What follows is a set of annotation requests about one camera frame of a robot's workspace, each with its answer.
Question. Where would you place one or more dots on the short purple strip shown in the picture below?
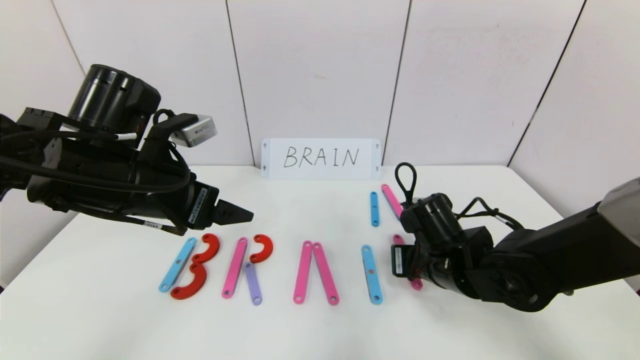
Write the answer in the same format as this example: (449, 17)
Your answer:
(253, 284)

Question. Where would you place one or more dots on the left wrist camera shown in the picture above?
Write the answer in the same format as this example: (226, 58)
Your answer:
(197, 130)

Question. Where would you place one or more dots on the white BRAIN word card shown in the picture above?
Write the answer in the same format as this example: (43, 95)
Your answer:
(320, 144)

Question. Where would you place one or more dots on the short blue strip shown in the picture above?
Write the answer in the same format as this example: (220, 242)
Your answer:
(374, 209)

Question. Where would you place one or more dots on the blue strip with middle hole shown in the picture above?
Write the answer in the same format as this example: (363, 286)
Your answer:
(371, 274)

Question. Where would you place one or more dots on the pink strip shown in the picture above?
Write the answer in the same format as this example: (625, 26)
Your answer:
(325, 273)
(303, 271)
(417, 284)
(391, 199)
(235, 268)

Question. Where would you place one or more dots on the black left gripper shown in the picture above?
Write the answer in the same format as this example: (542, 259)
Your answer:
(202, 206)

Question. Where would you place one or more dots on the red curved piece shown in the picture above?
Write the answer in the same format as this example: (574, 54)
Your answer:
(213, 247)
(199, 284)
(269, 247)

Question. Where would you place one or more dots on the orange and black left arm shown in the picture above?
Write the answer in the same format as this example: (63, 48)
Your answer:
(105, 100)

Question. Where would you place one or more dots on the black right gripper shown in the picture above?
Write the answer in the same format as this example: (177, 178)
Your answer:
(399, 261)

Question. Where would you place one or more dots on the long light blue strip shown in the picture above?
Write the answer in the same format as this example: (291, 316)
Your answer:
(177, 264)

